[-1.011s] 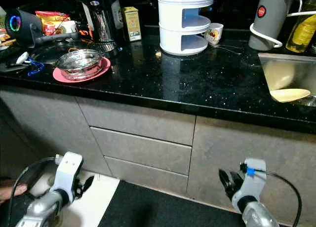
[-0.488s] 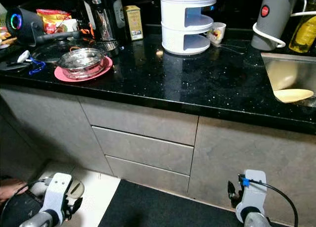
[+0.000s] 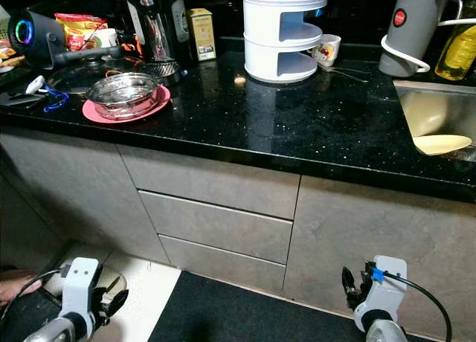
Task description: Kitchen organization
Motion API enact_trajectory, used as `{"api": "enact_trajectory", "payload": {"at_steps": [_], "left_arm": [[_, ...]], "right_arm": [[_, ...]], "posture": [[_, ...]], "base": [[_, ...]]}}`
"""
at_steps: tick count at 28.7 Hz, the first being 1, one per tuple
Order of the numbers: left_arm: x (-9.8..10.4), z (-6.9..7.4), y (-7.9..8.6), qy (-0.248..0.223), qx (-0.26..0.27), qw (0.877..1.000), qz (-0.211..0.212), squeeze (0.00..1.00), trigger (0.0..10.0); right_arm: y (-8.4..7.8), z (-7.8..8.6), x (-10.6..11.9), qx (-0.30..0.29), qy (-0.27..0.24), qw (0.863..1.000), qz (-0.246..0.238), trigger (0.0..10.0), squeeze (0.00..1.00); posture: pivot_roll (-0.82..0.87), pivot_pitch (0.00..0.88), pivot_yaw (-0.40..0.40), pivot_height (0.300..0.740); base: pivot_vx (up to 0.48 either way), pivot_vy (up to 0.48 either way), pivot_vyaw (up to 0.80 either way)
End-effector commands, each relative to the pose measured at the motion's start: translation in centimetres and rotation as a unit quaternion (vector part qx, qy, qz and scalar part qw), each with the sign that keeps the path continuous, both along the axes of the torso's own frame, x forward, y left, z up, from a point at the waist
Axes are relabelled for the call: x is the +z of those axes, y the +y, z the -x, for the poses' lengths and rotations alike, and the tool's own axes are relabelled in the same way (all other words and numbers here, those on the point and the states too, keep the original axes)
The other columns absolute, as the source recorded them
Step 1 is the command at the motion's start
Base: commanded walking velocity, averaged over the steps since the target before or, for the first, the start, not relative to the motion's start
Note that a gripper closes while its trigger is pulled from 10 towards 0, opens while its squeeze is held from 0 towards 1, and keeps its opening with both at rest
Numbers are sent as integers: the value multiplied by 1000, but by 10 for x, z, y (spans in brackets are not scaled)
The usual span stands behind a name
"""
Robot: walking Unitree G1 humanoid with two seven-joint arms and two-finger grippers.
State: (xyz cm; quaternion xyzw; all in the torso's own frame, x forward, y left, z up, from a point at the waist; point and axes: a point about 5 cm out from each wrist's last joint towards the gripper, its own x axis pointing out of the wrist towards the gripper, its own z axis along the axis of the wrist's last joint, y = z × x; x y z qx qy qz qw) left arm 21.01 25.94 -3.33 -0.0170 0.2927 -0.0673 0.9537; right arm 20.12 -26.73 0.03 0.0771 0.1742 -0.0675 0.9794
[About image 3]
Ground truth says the black speaker with light ring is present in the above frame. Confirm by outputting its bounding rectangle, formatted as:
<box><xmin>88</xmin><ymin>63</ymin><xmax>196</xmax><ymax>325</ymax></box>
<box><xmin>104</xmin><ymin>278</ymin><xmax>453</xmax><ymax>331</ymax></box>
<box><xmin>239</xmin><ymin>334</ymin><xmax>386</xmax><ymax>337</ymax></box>
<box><xmin>7</xmin><ymin>10</ymin><xmax>68</xmax><ymax>69</ymax></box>

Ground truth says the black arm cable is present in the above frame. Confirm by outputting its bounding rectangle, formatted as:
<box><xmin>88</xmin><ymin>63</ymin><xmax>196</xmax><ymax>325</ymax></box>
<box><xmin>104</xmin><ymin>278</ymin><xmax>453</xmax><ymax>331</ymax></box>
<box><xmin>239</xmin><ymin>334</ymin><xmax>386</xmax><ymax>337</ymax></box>
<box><xmin>364</xmin><ymin>262</ymin><xmax>454</xmax><ymax>342</ymax></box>
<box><xmin>4</xmin><ymin>266</ymin><xmax>71</xmax><ymax>337</ymax></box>

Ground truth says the pink plate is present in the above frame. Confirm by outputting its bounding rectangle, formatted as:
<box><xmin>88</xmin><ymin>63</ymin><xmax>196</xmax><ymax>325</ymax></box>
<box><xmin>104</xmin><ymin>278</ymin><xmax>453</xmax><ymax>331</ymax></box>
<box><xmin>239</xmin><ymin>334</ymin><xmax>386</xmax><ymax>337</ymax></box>
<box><xmin>82</xmin><ymin>85</ymin><xmax>172</xmax><ymax>124</ymax></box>

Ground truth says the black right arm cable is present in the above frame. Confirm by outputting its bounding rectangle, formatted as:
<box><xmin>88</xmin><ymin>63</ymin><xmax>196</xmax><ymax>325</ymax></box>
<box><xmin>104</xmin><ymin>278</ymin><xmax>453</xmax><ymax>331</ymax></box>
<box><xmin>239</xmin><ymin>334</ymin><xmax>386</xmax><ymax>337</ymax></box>
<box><xmin>364</xmin><ymin>262</ymin><xmax>454</xmax><ymax>342</ymax></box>

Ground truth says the grey cabinet door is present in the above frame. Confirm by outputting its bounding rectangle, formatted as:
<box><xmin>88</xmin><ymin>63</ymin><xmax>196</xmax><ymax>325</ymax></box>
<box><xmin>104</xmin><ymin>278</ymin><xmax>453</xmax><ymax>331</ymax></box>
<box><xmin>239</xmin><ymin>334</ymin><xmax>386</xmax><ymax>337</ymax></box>
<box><xmin>0</xmin><ymin>126</ymin><xmax>170</xmax><ymax>265</ymax></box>
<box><xmin>283</xmin><ymin>175</ymin><xmax>476</xmax><ymax>335</ymax></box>

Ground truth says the white fob with blue lanyard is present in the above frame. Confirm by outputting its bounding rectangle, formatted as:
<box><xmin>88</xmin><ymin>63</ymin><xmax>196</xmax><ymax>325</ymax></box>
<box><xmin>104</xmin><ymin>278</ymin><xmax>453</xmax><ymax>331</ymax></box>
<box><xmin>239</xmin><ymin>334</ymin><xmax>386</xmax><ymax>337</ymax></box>
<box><xmin>25</xmin><ymin>74</ymin><xmax>70</xmax><ymax>114</ymax></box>

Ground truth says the yellow carton box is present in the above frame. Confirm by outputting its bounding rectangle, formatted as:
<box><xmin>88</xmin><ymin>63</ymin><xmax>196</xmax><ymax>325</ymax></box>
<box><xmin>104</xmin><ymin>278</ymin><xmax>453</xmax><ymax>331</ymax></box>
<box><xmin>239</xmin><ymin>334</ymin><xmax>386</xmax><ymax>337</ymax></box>
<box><xmin>187</xmin><ymin>7</ymin><xmax>216</xmax><ymax>62</ymax></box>

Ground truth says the black flat utensil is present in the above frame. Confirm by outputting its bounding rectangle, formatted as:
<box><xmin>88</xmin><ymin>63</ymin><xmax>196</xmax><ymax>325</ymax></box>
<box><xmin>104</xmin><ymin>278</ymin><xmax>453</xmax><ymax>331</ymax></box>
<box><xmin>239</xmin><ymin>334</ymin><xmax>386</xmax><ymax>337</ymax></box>
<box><xmin>0</xmin><ymin>91</ymin><xmax>45</xmax><ymax>107</ymax></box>

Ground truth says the black round stool base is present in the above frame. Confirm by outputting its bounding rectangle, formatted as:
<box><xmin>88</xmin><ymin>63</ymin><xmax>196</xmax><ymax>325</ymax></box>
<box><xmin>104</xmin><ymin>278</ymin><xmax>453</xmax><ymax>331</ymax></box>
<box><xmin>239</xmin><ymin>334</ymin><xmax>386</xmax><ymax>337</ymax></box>
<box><xmin>0</xmin><ymin>286</ymin><xmax>45</xmax><ymax>342</ymax></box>

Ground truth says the steel spoon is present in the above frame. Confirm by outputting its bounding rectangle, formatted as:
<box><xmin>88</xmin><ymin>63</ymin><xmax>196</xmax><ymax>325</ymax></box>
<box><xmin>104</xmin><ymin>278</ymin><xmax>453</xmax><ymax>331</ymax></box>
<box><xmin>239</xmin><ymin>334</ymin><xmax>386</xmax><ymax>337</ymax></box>
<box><xmin>324</xmin><ymin>65</ymin><xmax>373</xmax><ymax>81</ymax></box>

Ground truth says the yellow plate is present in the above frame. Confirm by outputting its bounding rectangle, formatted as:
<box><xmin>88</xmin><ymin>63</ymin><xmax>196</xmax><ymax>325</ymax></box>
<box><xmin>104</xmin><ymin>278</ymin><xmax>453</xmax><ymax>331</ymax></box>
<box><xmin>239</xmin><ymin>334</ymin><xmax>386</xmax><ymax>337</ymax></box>
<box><xmin>413</xmin><ymin>135</ymin><xmax>473</xmax><ymax>156</ymax></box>

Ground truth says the black floor mat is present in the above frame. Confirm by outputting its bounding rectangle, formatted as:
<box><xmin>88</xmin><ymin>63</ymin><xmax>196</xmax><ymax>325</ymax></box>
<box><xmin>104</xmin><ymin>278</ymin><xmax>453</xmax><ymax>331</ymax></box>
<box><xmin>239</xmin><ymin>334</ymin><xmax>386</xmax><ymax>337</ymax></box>
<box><xmin>149</xmin><ymin>270</ymin><xmax>440</xmax><ymax>342</ymax></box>

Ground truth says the steel bowl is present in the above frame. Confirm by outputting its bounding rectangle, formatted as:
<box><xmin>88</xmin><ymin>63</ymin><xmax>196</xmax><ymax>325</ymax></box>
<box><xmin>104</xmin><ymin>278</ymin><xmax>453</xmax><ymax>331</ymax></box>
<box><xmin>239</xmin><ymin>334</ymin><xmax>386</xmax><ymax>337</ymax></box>
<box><xmin>87</xmin><ymin>73</ymin><xmax>161</xmax><ymax>120</ymax></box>

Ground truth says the red yellow snack packet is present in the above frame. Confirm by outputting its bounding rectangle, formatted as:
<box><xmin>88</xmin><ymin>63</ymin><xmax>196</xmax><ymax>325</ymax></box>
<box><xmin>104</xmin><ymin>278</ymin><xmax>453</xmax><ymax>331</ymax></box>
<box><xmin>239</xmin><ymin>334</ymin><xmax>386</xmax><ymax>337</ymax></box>
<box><xmin>54</xmin><ymin>13</ymin><xmax>109</xmax><ymax>51</ymax></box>

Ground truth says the small white cup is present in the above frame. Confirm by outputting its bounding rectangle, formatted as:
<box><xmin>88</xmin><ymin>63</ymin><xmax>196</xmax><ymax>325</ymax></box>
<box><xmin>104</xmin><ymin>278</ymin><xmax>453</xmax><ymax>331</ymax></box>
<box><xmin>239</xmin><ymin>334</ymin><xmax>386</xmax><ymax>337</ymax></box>
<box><xmin>93</xmin><ymin>28</ymin><xmax>120</xmax><ymax>49</ymax></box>

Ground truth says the black pan with glass lid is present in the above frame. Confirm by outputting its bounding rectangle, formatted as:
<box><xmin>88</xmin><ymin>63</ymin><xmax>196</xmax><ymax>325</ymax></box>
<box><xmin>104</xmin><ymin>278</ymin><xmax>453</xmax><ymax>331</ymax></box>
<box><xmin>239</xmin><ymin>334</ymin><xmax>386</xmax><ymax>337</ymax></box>
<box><xmin>45</xmin><ymin>48</ymin><xmax>179</xmax><ymax>97</ymax></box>

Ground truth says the black countertop blender appliance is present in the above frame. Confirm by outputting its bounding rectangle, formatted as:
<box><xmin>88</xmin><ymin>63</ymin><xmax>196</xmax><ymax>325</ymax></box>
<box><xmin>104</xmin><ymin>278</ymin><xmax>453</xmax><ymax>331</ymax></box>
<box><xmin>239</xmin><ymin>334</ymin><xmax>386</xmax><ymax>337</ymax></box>
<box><xmin>126</xmin><ymin>0</ymin><xmax>189</xmax><ymax>64</ymax></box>

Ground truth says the grey water filter jug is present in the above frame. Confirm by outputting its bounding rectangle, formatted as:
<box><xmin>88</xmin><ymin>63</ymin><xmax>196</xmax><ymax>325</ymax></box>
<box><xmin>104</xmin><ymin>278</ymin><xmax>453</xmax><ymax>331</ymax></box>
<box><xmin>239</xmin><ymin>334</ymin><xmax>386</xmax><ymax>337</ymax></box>
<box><xmin>379</xmin><ymin>0</ymin><xmax>458</xmax><ymax>77</ymax></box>

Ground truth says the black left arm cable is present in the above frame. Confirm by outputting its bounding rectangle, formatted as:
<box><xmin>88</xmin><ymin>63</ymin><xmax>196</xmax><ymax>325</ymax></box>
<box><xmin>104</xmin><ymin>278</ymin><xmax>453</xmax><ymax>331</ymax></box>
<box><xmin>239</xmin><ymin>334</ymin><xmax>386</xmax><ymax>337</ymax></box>
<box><xmin>4</xmin><ymin>266</ymin><xmax>71</xmax><ymax>337</ymax></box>

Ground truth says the stainless steel sink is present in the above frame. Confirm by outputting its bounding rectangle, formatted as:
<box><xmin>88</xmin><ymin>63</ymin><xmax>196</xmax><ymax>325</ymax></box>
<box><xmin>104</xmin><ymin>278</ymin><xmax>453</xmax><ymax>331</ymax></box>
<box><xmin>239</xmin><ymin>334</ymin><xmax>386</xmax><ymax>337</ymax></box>
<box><xmin>393</xmin><ymin>80</ymin><xmax>476</xmax><ymax>163</ymax></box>

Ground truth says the white printed mug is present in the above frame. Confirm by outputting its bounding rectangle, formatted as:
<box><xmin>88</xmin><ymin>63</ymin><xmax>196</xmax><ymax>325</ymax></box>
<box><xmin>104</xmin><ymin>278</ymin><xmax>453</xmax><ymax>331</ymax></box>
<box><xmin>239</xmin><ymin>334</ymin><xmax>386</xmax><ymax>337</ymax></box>
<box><xmin>311</xmin><ymin>34</ymin><xmax>342</xmax><ymax>68</ymax></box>

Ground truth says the yellow liquid bottle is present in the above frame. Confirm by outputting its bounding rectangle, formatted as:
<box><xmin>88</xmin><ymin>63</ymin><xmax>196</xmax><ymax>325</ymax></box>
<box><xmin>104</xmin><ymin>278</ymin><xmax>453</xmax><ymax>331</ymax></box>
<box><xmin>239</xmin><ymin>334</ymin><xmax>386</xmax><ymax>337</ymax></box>
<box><xmin>434</xmin><ymin>19</ymin><xmax>476</xmax><ymax>81</ymax></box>

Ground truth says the grey drawer front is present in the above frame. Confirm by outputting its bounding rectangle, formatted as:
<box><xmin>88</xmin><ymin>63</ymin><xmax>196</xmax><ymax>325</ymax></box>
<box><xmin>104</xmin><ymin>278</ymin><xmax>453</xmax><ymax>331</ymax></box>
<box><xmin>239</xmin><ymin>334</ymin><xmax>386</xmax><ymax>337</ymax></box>
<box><xmin>138</xmin><ymin>190</ymin><xmax>295</xmax><ymax>267</ymax></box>
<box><xmin>119</xmin><ymin>143</ymin><xmax>302</xmax><ymax>221</ymax></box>
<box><xmin>158</xmin><ymin>234</ymin><xmax>287</xmax><ymax>294</ymax></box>

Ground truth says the white three-tier storage rack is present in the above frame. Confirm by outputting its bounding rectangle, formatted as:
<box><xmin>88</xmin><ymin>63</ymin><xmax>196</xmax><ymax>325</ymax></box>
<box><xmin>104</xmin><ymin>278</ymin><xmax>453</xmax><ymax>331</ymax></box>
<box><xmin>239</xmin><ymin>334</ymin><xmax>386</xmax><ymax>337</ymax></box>
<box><xmin>242</xmin><ymin>0</ymin><xmax>330</xmax><ymax>84</ymax></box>

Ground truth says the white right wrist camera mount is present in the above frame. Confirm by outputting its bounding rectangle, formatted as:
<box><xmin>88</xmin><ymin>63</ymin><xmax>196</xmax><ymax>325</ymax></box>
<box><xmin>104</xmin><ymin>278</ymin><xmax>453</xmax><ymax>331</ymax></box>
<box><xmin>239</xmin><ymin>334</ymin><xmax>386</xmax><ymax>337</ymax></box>
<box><xmin>353</xmin><ymin>255</ymin><xmax>408</xmax><ymax>332</ymax></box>

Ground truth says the white water hose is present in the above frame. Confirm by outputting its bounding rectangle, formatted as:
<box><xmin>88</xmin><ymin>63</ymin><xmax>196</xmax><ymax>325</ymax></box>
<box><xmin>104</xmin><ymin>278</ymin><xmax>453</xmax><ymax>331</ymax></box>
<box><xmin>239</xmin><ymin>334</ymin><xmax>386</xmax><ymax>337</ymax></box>
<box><xmin>381</xmin><ymin>15</ymin><xmax>476</xmax><ymax>74</ymax></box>

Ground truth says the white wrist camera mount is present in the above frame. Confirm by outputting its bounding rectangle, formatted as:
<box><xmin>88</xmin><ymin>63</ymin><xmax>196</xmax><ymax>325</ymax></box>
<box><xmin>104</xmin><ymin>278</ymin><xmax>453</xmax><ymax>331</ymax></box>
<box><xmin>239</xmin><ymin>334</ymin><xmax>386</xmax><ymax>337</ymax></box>
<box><xmin>59</xmin><ymin>257</ymin><xmax>101</xmax><ymax>335</ymax></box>
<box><xmin>353</xmin><ymin>255</ymin><xmax>408</xmax><ymax>332</ymax></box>

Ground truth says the orange plastic item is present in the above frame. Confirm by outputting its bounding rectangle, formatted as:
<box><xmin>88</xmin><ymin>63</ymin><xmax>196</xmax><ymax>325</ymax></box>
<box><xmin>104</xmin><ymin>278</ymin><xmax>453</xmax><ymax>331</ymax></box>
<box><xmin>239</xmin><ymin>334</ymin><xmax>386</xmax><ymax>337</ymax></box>
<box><xmin>119</xmin><ymin>36</ymin><xmax>144</xmax><ymax>59</ymax></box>

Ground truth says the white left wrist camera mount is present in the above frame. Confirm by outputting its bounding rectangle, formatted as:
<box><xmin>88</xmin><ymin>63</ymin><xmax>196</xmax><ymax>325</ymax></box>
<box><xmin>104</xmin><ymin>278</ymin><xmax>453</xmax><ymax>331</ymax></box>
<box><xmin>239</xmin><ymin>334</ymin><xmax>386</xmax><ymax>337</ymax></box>
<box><xmin>59</xmin><ymin>257</ymin><xmax>101</xmax><ymax>335</ymax></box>

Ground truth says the grey kitchen base cabinet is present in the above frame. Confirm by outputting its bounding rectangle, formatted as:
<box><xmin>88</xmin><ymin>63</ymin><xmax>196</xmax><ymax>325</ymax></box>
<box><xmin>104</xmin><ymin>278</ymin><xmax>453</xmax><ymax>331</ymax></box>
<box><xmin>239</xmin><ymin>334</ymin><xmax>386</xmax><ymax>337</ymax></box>
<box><xmin>0</xmin><ymin>125</ymin><xmax>476</xmax><ymax>339</ymax></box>

